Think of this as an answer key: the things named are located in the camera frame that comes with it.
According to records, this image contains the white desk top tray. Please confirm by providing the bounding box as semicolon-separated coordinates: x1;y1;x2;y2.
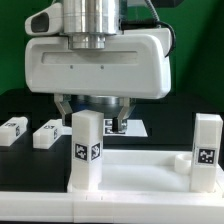
67;148;224;194

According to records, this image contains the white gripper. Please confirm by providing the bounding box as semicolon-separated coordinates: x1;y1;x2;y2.
25;28;171;132

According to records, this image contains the white front fence rail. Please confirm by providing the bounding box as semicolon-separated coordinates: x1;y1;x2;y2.
0;192;224;224

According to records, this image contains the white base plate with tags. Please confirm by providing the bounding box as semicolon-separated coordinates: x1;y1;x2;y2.
103;119;148;137

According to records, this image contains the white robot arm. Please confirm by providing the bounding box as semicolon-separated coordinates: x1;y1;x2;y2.
25;0;176;133

